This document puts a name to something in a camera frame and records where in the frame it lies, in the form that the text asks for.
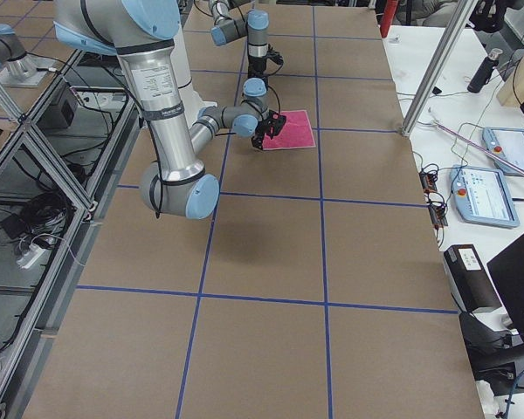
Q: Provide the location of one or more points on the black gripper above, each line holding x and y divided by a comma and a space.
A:
256, 70
268, 127

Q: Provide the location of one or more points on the pink towel with grey edge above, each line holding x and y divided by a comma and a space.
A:
296, 133

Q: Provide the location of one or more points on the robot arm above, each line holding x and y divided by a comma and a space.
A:
230, 25
142, 35

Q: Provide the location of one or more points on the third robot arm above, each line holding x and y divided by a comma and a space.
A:
17, 67

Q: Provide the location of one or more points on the small circuit board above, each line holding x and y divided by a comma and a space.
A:
428, 181

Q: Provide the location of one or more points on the black power adapter box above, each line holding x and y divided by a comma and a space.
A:
60, 111

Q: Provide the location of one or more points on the near blue teach pendant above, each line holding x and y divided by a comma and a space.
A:
481, 196

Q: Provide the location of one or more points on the blue teach pendant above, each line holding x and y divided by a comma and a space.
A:
508, 144
481, 196

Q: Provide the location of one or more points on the black water bottle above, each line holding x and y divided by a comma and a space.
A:
482, 76

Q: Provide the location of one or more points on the far blue teach pendant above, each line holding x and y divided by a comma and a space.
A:
508, 144

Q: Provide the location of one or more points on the black box with label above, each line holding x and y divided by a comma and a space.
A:
471, 286

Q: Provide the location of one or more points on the white power strip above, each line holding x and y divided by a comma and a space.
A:
28, 259

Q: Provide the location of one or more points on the black monitor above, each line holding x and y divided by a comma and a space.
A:
507, 273

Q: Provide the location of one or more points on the aluminium frame post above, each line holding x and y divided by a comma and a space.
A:
454, 15

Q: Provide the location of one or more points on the aluminium frame rail structure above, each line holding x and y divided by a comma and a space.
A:
55, 185

